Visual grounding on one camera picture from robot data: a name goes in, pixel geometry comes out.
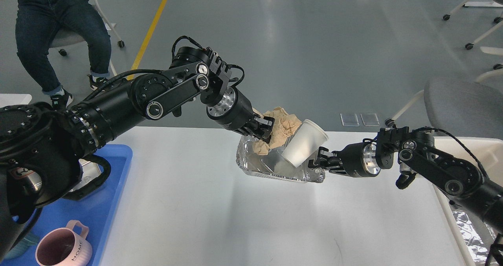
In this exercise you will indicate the clear floor plate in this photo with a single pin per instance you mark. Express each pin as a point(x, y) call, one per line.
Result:
point(370, 119)
point(349, 119)

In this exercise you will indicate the blue plastic tray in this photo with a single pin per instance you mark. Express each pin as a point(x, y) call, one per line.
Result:
point(95, 211)

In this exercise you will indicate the white side table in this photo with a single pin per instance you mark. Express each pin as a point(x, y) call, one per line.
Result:
point(14, 99)

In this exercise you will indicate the clear floor plate right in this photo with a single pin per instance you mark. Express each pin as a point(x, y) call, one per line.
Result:
point(370, 119)

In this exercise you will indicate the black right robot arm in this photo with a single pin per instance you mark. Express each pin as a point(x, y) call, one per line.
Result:
point(465, 184)

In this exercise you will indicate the teal ceramic cup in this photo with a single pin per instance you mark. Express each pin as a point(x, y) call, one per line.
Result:
point(29, 240)

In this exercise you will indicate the pink ribbed mug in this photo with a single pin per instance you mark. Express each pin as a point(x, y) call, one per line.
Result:
point(65, 246)

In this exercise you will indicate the clear floor plate left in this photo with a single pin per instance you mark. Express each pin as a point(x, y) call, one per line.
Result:
point(349, 119)

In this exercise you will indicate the beige cloth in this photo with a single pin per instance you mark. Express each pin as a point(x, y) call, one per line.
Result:
point(285, 125)

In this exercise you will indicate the aluminium foil tray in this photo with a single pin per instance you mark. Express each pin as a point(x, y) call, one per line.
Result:
point(273, 165)

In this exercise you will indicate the grey office chair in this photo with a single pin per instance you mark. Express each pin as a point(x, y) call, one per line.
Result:
point(462, 108)

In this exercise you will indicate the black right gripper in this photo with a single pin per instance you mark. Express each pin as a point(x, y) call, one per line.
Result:
point(358, 160)

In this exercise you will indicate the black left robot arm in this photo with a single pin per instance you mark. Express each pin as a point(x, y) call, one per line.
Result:
point(41, 146)

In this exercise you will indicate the white paper cup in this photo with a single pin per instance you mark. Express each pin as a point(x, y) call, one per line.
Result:
point(307, 139)

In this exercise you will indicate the white plastic bin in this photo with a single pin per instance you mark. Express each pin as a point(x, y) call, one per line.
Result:
point(490, 153)

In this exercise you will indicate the foil tray in bin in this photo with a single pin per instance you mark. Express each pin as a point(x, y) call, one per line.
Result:
point(477, 235)

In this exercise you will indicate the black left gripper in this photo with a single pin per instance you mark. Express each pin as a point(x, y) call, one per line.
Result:
point(234, 112)

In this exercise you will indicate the stainless steel rectangular pan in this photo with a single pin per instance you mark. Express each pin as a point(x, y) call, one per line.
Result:
point(91, 171)

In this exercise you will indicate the white paper scrap on floor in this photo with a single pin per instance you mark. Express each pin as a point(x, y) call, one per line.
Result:
point(110, 26)

